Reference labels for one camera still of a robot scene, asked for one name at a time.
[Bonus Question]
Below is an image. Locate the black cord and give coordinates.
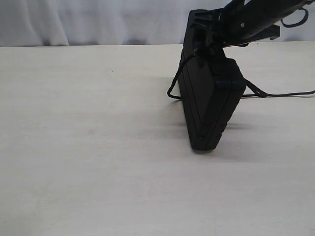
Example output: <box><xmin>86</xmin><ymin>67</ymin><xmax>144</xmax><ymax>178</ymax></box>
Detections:
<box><xmin>167</xmin><ymin>53</ymin><xmax>315</xmax><ymax>100</ymax></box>

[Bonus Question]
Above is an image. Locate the black plastic case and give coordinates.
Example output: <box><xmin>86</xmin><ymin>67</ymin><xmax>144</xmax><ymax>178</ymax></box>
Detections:
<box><xmin>178</xmin><ymin>9</ymin><xmax>246</xmax><ymax>151</ymax></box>

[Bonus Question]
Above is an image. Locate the white curtain backdrop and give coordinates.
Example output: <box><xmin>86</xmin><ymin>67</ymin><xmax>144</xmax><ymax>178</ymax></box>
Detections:
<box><xmin>0</xmin><ymin>0</ymin><xmax>315</xmax><ymax>47</ymax></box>

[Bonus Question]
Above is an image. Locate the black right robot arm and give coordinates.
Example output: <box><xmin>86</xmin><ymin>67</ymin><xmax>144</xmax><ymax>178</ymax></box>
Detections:
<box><xmin>192</xmin><ymin>0</ymin><xmax>313</xmax><ymax>59</ymax></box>

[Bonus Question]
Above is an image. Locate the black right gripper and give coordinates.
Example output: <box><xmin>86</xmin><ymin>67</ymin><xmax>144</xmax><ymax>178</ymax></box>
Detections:
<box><xmin>193</xmin><ymin>0</ymin><xmax>281</xmax><ymax>61</ymax></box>

